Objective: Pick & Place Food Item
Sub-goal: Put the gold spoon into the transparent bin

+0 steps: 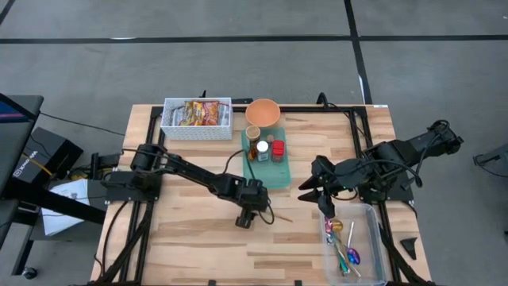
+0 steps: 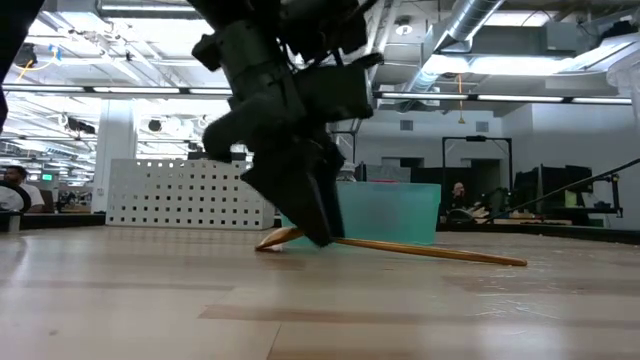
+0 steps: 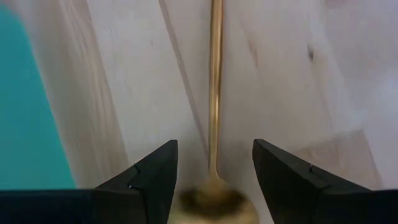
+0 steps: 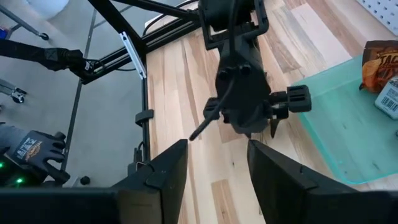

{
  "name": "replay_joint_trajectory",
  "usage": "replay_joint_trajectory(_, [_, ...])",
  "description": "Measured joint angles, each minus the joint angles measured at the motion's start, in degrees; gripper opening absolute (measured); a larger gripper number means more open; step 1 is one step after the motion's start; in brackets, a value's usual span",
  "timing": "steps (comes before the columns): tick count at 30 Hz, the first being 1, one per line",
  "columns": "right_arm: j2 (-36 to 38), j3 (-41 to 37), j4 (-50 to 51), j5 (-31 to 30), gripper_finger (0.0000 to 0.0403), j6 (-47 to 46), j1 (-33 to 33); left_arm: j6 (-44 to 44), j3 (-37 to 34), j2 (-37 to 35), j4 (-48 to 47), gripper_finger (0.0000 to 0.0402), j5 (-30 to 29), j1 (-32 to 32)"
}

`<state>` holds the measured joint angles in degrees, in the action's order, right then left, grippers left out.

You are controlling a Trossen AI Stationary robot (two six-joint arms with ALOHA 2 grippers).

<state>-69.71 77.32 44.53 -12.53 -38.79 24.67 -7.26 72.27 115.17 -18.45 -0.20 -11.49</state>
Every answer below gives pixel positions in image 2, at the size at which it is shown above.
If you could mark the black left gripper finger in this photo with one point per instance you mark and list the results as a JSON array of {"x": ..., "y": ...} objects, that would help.
[
  {"x": 295, "y": 190},
  {"x": 330, "y": 150}
]

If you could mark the gold metal spoon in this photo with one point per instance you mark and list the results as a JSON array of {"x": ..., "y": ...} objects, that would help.
[{"x": 425, "y": 251}]

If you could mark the teal translucent plastic tray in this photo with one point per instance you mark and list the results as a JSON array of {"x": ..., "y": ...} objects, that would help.
[{"x": 390, "y": 212}]

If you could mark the white perforated storage bin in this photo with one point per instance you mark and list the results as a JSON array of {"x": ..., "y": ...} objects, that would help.
[{"x": 185, "y": 197}]

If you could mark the seated person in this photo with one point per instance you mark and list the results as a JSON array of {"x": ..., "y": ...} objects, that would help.
[
  {"x": 457, "y": 197},
  {"x": 22, "y": 187}
]

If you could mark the long ceiling light strip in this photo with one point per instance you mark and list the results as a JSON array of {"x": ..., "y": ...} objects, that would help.
[{"x": 500, "y": 97}]

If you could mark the black computer monitors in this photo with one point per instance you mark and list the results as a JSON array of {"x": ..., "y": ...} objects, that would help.
[{"x": 550, "y": 185}]

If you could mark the black slanted gantry pole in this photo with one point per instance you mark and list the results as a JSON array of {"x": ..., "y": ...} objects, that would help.
[{"x": 565, "y": 189}]

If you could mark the silver ventilation duct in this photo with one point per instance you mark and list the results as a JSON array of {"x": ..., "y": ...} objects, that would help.
[{"x": 465, "y": 20}]

